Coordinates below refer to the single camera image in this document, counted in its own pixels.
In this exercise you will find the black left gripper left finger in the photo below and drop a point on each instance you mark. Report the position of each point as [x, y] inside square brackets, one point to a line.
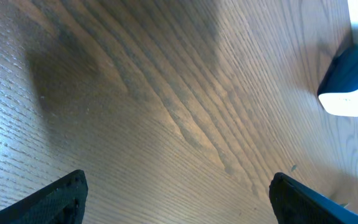
[62, 201]

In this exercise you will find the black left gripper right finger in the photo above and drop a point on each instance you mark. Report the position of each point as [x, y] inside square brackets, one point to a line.
[294, 203]

